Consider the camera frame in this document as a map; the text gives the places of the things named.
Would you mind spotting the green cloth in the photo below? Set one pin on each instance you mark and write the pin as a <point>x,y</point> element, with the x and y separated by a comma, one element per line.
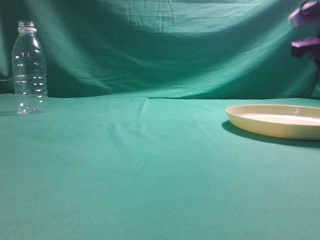
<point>135,143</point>

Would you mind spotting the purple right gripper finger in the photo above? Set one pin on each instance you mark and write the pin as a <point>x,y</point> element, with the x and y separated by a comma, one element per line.
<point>307,46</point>

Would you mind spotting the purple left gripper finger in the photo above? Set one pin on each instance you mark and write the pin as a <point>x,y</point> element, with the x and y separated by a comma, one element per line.
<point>307,13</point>

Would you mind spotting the clear plastic bottle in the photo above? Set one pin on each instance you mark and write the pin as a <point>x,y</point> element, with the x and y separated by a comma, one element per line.
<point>29,68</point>

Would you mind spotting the cream yellow plate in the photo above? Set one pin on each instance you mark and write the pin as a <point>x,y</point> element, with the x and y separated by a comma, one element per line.
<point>292,122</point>

